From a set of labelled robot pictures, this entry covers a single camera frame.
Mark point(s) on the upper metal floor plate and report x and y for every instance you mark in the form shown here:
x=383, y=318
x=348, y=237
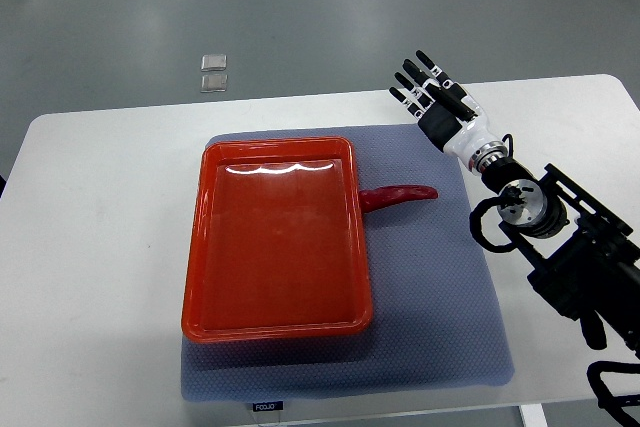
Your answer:
x=213, y=62

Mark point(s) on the lower metal floor plate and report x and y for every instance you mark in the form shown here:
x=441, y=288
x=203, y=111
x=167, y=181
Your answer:
x=216, y=82

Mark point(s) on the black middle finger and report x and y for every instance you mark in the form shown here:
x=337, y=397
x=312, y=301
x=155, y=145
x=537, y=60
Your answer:
x=419, y=77

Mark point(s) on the grey-blue mesh mat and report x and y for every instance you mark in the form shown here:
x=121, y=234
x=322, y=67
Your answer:
x=436, y=317

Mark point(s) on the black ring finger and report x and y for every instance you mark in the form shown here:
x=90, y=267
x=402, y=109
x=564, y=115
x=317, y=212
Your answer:
x=420, y=96

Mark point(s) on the red pepper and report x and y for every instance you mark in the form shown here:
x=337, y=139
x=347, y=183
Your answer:
x=382, y=197

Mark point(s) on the white table leg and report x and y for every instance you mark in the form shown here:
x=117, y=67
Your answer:
x=532, y=415

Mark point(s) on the black mat label tag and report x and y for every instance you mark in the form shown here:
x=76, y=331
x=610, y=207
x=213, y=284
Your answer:
x=268, y=406

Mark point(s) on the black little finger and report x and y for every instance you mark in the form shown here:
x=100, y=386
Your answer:
x=412, y=107

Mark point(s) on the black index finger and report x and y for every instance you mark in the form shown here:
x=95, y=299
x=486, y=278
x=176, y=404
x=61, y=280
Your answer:
x=435, y=71

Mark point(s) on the red plastic tray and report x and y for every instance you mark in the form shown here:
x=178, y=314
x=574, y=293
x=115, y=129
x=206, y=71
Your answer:
x=278, y=247

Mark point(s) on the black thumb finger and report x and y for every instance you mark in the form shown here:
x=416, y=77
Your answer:
x=454, y=105

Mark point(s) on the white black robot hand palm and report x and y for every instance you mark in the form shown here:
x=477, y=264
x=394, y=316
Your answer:
x=459, y=137

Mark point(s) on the metal floor plate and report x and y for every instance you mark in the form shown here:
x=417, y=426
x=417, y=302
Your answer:
x=213, y=62
x=216, y=82

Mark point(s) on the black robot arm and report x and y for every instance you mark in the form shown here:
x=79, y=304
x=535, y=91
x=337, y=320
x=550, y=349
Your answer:
x=584, y=264

